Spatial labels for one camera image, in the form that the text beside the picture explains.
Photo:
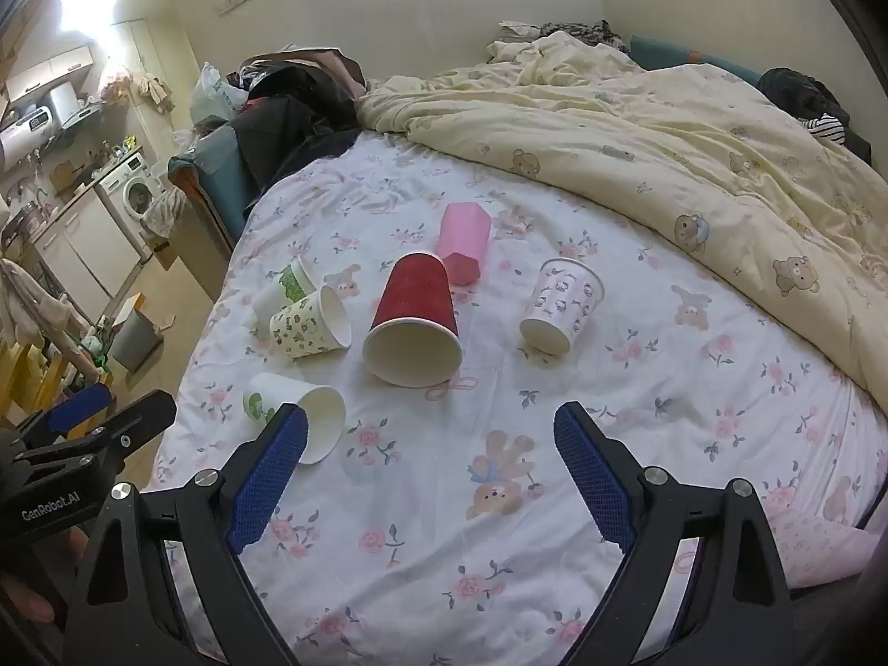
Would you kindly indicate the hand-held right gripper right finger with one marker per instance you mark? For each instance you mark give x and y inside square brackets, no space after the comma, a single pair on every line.
[593,479]

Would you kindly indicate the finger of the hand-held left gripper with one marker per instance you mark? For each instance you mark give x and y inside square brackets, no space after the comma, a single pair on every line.
[80,408]
[132,423]

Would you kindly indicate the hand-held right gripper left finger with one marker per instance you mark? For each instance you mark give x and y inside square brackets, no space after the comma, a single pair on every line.
[267,479]

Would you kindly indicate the red paper cup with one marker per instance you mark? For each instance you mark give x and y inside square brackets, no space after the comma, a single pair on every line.
[415,298]

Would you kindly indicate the white cup with green print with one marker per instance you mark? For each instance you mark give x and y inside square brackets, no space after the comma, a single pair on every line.
[277,390]

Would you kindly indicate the green patterned paper cup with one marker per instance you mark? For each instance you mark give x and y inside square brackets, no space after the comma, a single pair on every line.
[300,329]

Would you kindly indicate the white cup with pink print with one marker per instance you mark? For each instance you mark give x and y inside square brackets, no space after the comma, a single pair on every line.
[565,298]

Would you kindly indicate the white cup with green leaves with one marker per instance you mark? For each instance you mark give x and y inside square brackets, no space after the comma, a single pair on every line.
[290,281]

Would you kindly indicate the pink plastic cup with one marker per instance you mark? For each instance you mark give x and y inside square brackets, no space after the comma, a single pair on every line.
[465,236]

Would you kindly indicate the person's left hand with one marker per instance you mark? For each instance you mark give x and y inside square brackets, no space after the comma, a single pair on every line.
[26,600]

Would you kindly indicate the yellow wooden rack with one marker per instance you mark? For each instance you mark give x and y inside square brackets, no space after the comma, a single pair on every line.
[28,374]

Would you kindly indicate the grey trash bin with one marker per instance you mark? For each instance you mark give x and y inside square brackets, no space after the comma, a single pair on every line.
[135,340]

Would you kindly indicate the white base cabinet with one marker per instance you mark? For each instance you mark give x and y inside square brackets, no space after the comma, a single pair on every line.
[90,250]

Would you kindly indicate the white floral bed sheet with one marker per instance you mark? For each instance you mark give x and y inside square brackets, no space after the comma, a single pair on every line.
[416,534]

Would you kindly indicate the white washing machine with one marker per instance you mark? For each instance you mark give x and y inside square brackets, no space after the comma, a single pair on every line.
[135,191]

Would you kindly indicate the white water heater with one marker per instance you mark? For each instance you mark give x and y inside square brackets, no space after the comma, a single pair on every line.
[21,140]

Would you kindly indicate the hanging beige towels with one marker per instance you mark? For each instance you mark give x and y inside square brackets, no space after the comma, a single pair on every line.
[139,87]

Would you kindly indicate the white plastic bag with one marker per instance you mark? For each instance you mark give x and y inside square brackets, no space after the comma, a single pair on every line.
[208,97]

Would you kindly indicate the pile of dark clothes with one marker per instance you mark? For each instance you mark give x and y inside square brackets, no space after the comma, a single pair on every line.
[291,118]

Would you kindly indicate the yellow bear-print quilt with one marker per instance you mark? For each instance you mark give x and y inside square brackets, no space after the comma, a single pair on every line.
[624,125]

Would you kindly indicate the striped garment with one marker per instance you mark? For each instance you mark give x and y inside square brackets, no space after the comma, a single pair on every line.
[825,128]

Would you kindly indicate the teal pillow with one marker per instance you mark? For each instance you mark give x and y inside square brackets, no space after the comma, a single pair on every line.
[683,55]

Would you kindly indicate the black garment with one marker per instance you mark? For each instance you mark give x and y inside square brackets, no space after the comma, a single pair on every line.
[791,90]

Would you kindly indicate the grey patterned cloth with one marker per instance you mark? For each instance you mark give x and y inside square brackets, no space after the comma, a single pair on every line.
[576,31]

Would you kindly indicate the teal padded bed frame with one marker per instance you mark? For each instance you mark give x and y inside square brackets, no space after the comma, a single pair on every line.
[222,166]

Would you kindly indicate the white wall cabinet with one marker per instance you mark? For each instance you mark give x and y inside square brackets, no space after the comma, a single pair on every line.
[52,69]

